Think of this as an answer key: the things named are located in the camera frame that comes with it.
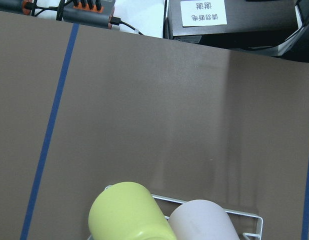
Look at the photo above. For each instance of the grey usb hub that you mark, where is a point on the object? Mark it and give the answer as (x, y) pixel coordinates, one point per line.
(23, 7)
(94, 13)

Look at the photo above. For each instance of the pink plastic cup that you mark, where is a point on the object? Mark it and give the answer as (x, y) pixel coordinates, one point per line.
(202, 220)

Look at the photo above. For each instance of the white wire cup rack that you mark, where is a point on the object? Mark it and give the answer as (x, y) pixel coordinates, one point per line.
(128, 211)

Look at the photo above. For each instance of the black laptop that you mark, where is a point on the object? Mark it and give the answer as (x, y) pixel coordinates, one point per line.
(276, 28)

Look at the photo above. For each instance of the left grey usb hub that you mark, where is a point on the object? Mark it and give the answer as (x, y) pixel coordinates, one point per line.
(23, 7)

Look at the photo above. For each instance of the right grey usb hub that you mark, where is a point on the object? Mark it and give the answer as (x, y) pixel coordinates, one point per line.
(94, 13)

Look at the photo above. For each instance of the yellow plastic cup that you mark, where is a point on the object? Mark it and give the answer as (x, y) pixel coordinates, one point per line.
(128, 211)

